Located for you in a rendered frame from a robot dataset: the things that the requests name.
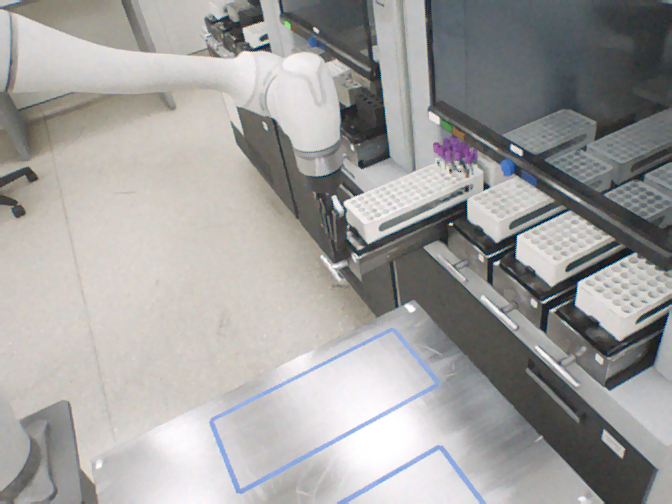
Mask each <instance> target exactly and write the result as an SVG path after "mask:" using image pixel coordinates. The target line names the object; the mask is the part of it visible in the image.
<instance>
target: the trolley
mask: <svg viewBox="0 0 672 504"><path fill-rule="evenodd" d="M91 466H92V471H93V477H94V483H95V488H96V494H97V499H98V504H605V503H604V502H603V501H602V500H601V499H600V498H599V497H598V496H597V495H596V494H595V493H594V491H593V490H592V489H591V488H590V487H589V486H588V485H587V484H586V483H585V482H584V481H583V480H582V479H581V478H580V476H579V475H578V474H577V473H576V472H575V471H574V470H573V469H572V468H571V467H570V466H569V465H568V464H567V463H566V461H565V460H564V459H563V458H562V457H561V456H560V455H559V454H558V453H557V452H556V451H555V450H554V449H553V448H552V446H551V445H550V444H549V443H548V442H547V441H546V440H545V439H544V438H543V437H542V436H541V435H540V434H539V433H538V431H537V430H536V429H535V428H534V427H533V426H532V425H531V424H530V423H529V422H528V421H527V420H526V419H525V417H524V416H523V415H522V414H521V413H520V412H519V411H518V410H517V409H516V408H515V407H514V406H513V405H512V404H511V402H510V401H509V400H508V399H507V398H506V397H505V396H504V395H503V394H502V393H501V392H500V391H499V390H498V389H497V387H496V386H495V385H494V384H493V383H492V382H491V381H490V380H489V379H488V378H487V377H486V376H485V375H484V374H483V372H482V371H481V370H480V369H479V368H478V367H477V366H476V365H475V364H474V363H473V362H472V361H471V360H470V359H469V357H468V356H467V355H466V354H465V353H464V352H463V351H462V350H461V349H460V348H459V347H458V346H457V345H456V344H455V342H454V341H453V340H452V339H451V338H450V337H449V336H448V335H447V334H446V333H445V332H444V331H443V330H442V328H441V327H440V326H439V325H438V324H437V323H436V322H435V321H434V320H433V319H432V318H431V317H430V316H429V315H428V313H427V312H426V311H425V310H424V309H423V308H422V307H421V306H420V305H419V304H418V303H417V302H416V301H415V300H412V301H410V302H408V303H406V304H404V305H402V306H400V307H398V308H396V309H394V310H392V311H390V312H388V313H386V314H384V315H382V316H380V317H378V318H376V319H374V320H372V321H370V322H368V323H366V324H364V325H362V326H360V327H358V328H356V329H354V330H352V331H350V332H348V333H346V334H344V335H341V336H339V337H337V338H335V339H333V340H331V341H329V342H327V343H325V344H323V345H321V346H319V347H317V348H315V349H313V350H311V351H309V352H307V353H305V354H303V355H301V356H299V357H297V358H295V359H293V360H291V361H289V362H287V363H285V364H283V365H281V366H279V367H277V368H275V369H273V370H271V371H268V372H266V373H264V374H262V375H260V376H258V377H256V378H254V379H252V380H250V381H248V382H246V383H244V384H242V385H240V386H238V387H236V388H234V389H232V390H230V391H228V392H226V393H224V394H222V395H220V396H218V397H216V398H214V399H212V400H210V401H208V402H206V403H204V404H202V405H200V406H198V407H195V408H193V409H191V410H189V411H187V412H185V413H183V414H181V415H179V416H177V417H175V418H173V419H171V420H169V421H167V422H165V423H163V424H161V425H159V426H157V427H155V428H153V429H151V430H149V431H147V432H145V433H143V434H141V435H139V436H137V437H135V438H133V439H131V440H129V441H127V442H125V443H122V444H120V445H118V446H116V447H114V448H112V449H110V450H108V451H106V452H104V453H102V454H100V455H98V456H96V457H94V458H92V459H91Z"/></svg>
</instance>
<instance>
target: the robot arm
mask: <svg viewBox="0 0 672 504"><path fill-rule="evenodd" d="M193 88H206V89H212V90H217V91H220V92H223V93H226V94H228V95H229V96H230V97H231V99H232V101H233V103H234V104H235V105H236V106H238V107H241V108H244V109H247V110H250V111H252V112H255V113H257V114H260V115H262V116H269V117H271V118H274V119H275V120H276V121H277V122H278V123H279V125H280V126H281V128H282V129H283V131H284V133H285V134H287V135H288V136H289V138H290V140H291V142H292V145H293V146H292V147H293V151H294V154H295V158H296V162H297V167H298V169H299V171H300V172H301V173H303V176H304V181H305V185H306V187H307V188H308V189H309V190H310V191H311V192H312V194H313V197H314V201H315V204H316V207H317V211H318V214H319V217H320V221H321V225H322V227H323V228H324V227H325V230H326V233H327V234H329V235H327V237H328V242H329V247H330V252H331V256H332V260H333V261H334V262H335V263H338V262H340V261H342V260H344V259H347V253H346V248H345V243H344V239H346V238H347V222H346V214H347V208H346V207H341V206H340V194H339V191H338V190H337V189H338V187H339V186H340V185H341V184H342V182H343V174H342V168H341V165H342V164H343V160H344V157H343V152H342V146H341V137H340V132H339V130H340V123H341V119H340V108H339V101H338V96H337V92H336V87H335V84H334V81H333V78H332V75H331V73H330V71H329V69H328V67H327V65H326V63H325V62H324V60H323V59H322V58H321V57H320V56H318V55H316V54H313V53H306V52H304V53H296V54H293V55H290V56H288V57H286V58H285V59H284V58H282V57H280V56H277V55H275V54H272V53H269V52H263V51H259V52H246V51H245V52H242V53H241V54H240V55H239V56H238V57H237V58H235V59H220V58H212V57H202V56H187V55H172V54H157V53H143V52H132V51H124V50H118V49H113V48H108V47H104V46H101V45H97V44H94V43H90V42H87V41H84V40H82V39H79V38H76V37H73V36H70V35H68V34H65V33H63V32H60V31H57V30H55V29H52V28H49V27H47V26H44V25H42V24H40V23H37V22H35V21H32V20H30V19H28V18H25V17H23V16H20V15H18V14H14V13H11V12H8V11H5V10H1V9H0V92H13V93H19V92H84V93H107V94H145V93H155V92H165V91H174V90H183V89H193ZM49 431H50V424H49V423H48V422H47V420H45V419H40V420H37V421H35V422H34V423H32V424H31V425H29V426H28V427H26V428H25V429H23V428H22V426H21V424H20V423H19V421H18V420H17V418H16V417H15V416H14V411H13V408H12V406H11V404H10V402H9V400H8V397H7V395H6V392H5V390H4V387H3V385H2V382H1V378H0V504H46V503H49V502H51V501H52V500H53V499H54V498H55V497H56V495H57V492H58V489H57V487H56V485H55V484H54V482H53V479H52V470H51V461H50V451H49V442H48V435H49Z"/></svg>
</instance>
